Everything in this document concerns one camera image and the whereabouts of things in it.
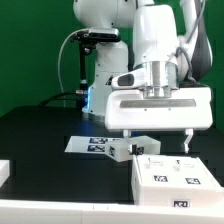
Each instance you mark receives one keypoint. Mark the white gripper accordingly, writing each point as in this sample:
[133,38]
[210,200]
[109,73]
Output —
[186,109]

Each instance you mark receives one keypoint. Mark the small white cabinet door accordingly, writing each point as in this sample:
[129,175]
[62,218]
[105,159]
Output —
[156,171]

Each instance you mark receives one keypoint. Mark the white cabinet top block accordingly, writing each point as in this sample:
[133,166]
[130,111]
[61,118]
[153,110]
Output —
[118,150]

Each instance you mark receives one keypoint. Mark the white cabinet box body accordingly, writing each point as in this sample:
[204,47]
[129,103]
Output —
[173,196]

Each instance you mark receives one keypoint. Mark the white cabinet door panel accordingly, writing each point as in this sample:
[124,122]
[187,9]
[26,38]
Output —
[191,173]

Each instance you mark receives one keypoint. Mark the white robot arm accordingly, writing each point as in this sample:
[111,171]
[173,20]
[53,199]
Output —
[146,75]

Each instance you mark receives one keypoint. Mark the white paper with markers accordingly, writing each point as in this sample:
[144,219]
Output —
[84,144]

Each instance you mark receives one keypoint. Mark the black camera on stand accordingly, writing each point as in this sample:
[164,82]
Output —
[88,38]

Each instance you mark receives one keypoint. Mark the white left border rail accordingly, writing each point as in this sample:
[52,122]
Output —
[4,171]

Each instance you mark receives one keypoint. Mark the white border rail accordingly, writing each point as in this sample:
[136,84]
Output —
[36,212]
[4,171]

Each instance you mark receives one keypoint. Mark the white front border rail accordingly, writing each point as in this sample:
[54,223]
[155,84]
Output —
[36,212]

